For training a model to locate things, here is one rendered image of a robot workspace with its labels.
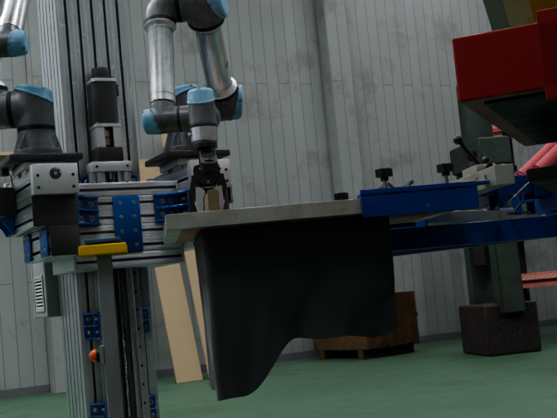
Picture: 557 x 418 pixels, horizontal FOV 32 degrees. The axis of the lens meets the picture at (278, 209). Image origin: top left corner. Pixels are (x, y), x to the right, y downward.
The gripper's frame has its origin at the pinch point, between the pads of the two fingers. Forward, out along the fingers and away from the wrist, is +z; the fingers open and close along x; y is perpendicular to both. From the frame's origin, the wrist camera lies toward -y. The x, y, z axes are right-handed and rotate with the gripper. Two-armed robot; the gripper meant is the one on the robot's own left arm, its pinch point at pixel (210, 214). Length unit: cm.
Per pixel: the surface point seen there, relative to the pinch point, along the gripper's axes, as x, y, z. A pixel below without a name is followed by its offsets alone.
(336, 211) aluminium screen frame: -29.1, -28.5, 4.2
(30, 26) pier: 118, 686, -265
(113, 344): 29.1, 11.0, 32.9
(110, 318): 29.3, 10.9, 25.8
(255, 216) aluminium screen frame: -9.1, -28.6, 3.9
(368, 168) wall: -241, 830, -121
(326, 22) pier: -201, 797, -287
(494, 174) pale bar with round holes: -69, -33, -2
